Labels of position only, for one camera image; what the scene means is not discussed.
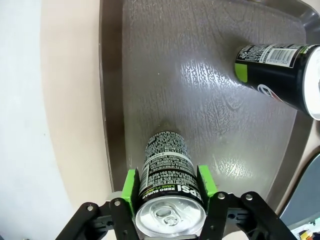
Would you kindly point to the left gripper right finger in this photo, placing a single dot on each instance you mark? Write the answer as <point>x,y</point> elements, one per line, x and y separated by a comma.
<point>232,220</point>

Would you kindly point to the black Pepsi zero can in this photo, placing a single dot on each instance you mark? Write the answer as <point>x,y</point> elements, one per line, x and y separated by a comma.
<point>275,75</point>
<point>167,175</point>

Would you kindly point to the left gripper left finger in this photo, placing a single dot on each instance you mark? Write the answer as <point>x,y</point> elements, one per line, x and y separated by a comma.
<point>112,220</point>

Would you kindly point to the brown wood-pattern plastic tray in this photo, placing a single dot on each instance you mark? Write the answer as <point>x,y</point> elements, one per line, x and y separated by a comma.
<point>187,87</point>

